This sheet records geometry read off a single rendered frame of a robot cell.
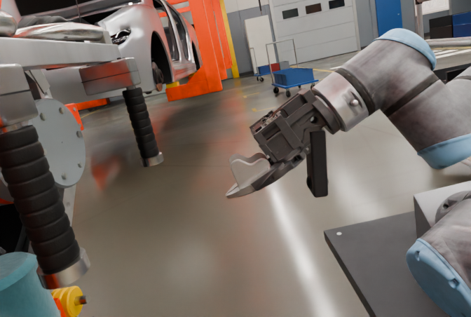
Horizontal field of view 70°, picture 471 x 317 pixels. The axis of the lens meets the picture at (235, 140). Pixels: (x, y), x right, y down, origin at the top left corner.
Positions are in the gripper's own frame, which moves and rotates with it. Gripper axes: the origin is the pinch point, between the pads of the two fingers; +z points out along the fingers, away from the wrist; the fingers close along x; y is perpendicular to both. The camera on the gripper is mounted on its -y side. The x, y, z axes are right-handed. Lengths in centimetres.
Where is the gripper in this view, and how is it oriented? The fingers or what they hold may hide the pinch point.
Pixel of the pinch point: (235, 195)
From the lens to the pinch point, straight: 57.3
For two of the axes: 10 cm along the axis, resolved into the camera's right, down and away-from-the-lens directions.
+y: -6.1, -7.7, -2.1
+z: -7.9, 6.0, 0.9
